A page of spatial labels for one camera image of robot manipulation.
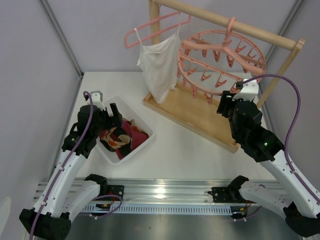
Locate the white plastic basket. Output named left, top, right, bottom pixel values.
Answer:
left=96, top=95, right=156, bottom=166

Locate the pink round clip hanger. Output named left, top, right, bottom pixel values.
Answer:
left=177, top=17, right=266, bottom=104

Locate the beige argyle sock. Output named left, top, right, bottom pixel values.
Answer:
left=99, top=127, right=131, bottom=152

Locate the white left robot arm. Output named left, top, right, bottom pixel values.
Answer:
left=19, top=103, right=122, bottom=240

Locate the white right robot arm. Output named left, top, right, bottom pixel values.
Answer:
left=217, top=90, right=320, bottom=238

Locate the pink clothes hanger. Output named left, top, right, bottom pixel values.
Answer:
left=124, top=11, right=192, bottom=49

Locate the wooden clothes rack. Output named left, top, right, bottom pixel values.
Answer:
left=143, top=0, right=306, bottom=153

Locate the white camisole top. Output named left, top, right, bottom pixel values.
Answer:
left=135, top=21, right=181, bottom=104

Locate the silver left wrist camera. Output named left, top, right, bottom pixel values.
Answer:
left=83, top=90, right=106, bottom=111

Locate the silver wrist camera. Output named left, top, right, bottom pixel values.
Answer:
left=232, top=80, right=259, bottom=102
left=83, top=90, right=106, bottom=111

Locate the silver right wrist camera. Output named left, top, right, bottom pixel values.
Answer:
left=232, top=80, right=259, bottom=102

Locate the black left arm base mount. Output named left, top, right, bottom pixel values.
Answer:
left=106, top=185, right=125, bottom=203

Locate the aluminium mounting rail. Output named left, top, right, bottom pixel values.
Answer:
left=33, top=177, right=286, bottom=204

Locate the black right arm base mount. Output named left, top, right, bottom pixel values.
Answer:
left=207, top=186, right=243, bottom=203

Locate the white slotted cable duct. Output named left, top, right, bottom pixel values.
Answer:
left=81, top=203, right=248, bottom=216

